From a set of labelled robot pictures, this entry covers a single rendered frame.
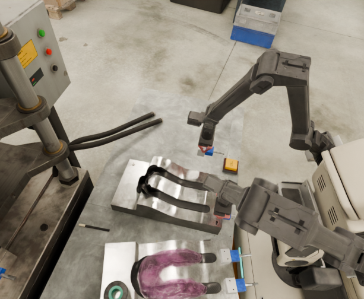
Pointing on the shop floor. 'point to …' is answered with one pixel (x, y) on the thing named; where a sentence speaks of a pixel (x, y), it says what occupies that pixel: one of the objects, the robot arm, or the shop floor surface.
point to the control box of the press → (32, 59)
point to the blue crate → (252, 37)
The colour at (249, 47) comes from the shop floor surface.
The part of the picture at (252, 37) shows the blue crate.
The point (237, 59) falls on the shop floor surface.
